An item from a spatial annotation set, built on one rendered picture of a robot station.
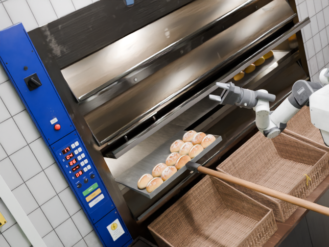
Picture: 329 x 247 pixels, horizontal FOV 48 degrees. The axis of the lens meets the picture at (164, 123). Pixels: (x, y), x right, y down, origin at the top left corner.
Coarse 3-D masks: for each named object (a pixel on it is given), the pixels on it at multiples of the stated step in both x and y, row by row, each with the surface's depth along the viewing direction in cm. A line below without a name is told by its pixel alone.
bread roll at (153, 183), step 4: (152, 180) 188; (156, 180) 189; (160, 180) 190; (148, 184) 188; (152, 184) 187; (156, 184) 188; (160, 184) 189; (148, 188) 187; (152, 188) 187; (148, 192) 188
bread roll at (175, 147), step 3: (174, 141) 217; (177, 141) 216; (180, 141) 216; (174, 144) 215; (177, 144) 214; (180, 144) 215; (171, 147) 215; (174, 147) 214; (177, 147) 214; (180, 147) 215; (171, 150) 215; (174, 150) 214; (177, 150) 214
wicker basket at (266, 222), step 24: (192, 192) 237; (216, 192) 247; (240, 192) 228; (168, 216) 227; (216, 216) 245; (240, 216) 238; (264, 216) 211; (168, 240) 226; (192, 240) 234; (216, 240) 228; (240, 240) 221; (264, 240) 213
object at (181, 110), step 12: (276, 36) 267; (288, 36) 256; (240, 60) 250; (252, 60) 238; (204, 84) 235; (204, 96) 217; (168, 108) 222; (168, 120) 203; (132, 132) 210; (120, 144) 199; (132, 144) 191; (108, 156) 194
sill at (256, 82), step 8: (288, 56) 285; (296, 56) 290; (280, 64) 279; (264, 72) 275; (272, 72) 275; (256, 80) 267; (264, 80) 270; (248, 88) 261; (208, 112) 248; (216, 112) 245; (200, 120) 242; (208, 120) 242; (192, 128) 236; (200, 128) 239; (120, 184) 208
